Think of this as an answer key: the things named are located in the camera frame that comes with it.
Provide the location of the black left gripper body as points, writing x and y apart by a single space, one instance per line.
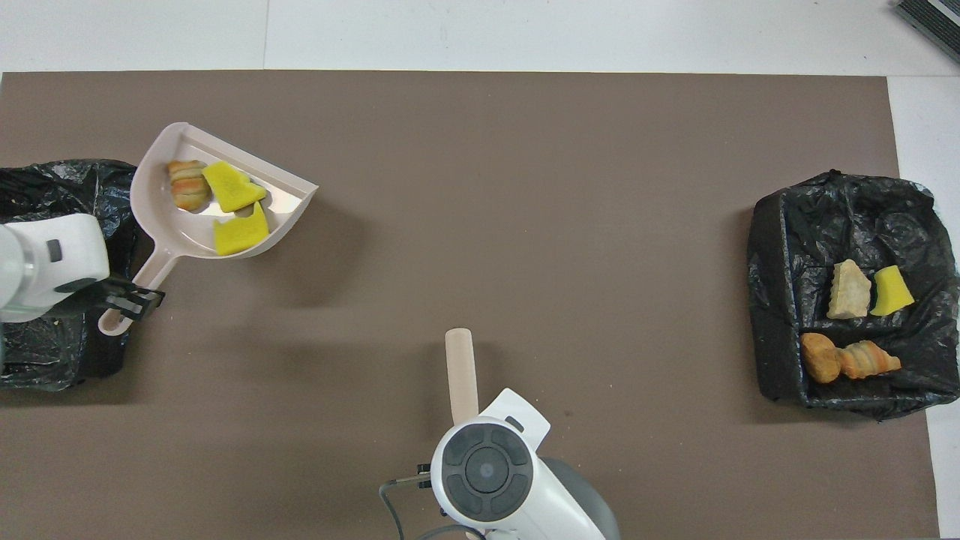
88 294

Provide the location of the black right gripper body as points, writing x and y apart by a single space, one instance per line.
424 476

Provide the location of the beige plastic dustpan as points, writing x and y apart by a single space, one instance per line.
161 225

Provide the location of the beige hand brush black bristles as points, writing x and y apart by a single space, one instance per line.
461 367

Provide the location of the yellow notched sponge piece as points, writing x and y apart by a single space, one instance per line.
240 234

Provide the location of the short striped croissant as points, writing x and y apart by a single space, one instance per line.
187 184

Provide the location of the brown fried nugget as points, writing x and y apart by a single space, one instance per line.
820 358

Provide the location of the long striped croissant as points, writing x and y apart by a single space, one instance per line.
868 360

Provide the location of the pale stone-like bread chunk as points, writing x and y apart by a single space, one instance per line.
849 290

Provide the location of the yellow wedge sponge piece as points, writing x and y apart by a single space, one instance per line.
891 291

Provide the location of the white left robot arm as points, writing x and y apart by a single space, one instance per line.
45 262

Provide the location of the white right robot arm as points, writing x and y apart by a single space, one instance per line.
487 472

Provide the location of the black bag lined bin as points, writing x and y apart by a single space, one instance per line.
45 187
795 255

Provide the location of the brown table mat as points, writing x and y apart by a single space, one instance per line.
480 150

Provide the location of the dark ribbed vent panel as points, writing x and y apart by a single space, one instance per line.
934 22

